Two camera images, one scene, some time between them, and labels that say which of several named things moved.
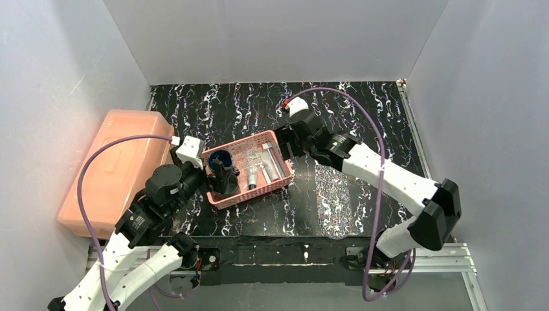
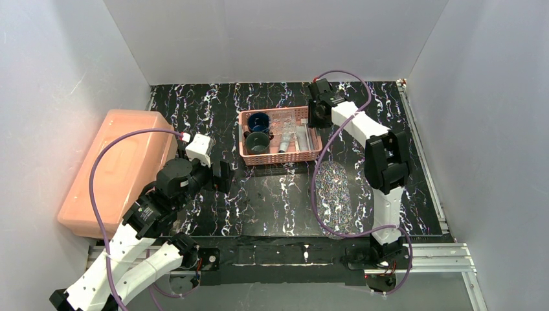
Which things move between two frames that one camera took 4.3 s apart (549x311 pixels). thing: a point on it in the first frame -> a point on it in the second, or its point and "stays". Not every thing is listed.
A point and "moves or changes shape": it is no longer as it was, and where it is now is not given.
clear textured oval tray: (333, 200) stays
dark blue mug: (224, 156) -> (258, 122)
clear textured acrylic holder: (247, 158) -> (283, 124)
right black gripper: (287, 140) -> (317, 98)
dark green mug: (230, 181) moves or changes shape
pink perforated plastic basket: (261, 163) moves or changes shape
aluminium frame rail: (454, 258) stays
